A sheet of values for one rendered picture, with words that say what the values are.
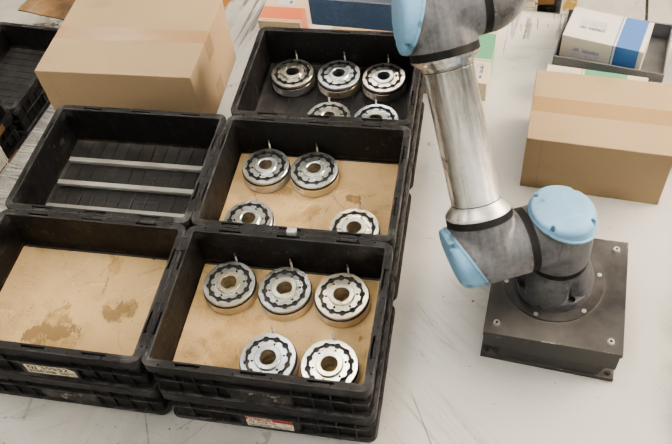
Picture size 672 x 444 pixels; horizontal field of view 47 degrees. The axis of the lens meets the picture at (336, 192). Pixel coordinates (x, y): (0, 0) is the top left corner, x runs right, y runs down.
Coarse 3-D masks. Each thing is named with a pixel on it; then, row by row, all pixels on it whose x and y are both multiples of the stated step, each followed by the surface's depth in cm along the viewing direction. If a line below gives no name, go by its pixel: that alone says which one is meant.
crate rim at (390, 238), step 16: (224, 128) 165; (352, 128) 163; (368, 128) 162; (384, 128) 161; (400, 128) 161; (224, 144) 163; (400, 160) 155; (208, 176) 157; (400, 176) 153; (208, 192) 155; (400, 192) 150; (400, 208) 150; (208, 224) 149; (224, 224) 149; (240, 224) 149; (256, 224) 148; (384, 240) 143
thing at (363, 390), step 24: (288, 240) 145; (312, 240) 145; (336, 240) 144; (360, 240) 144; (384, 264) 140; (168, 288) 141; (384, 288) 136; (384, 312) 135; (144, 360) 132; (264, 384) 129; (288, 384) 127; (312, 384) 126; (336, 384) 126; (360, 384) 125
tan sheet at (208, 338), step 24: (192, 312) 149; (216, 312) 148; (312, 312) 146; (192, 336) 145; (216, 336) 145; (240, 336) 144; (288, 336) 143; (312, 336) 143; (336, 336) 143; (360, 336) 142; (192, 360) 142; (216, 360) 142; (360, 360) 139
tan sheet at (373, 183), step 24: (240, 168) 171; (360, 168) 168; (384, 168) 167; (240, 192) 167; (288, 192) 166; (336, 192) 164; (360, 192) 164; (384, 192) 163; (288, 216) 161; (312, 216) 161; (384, 216) 159
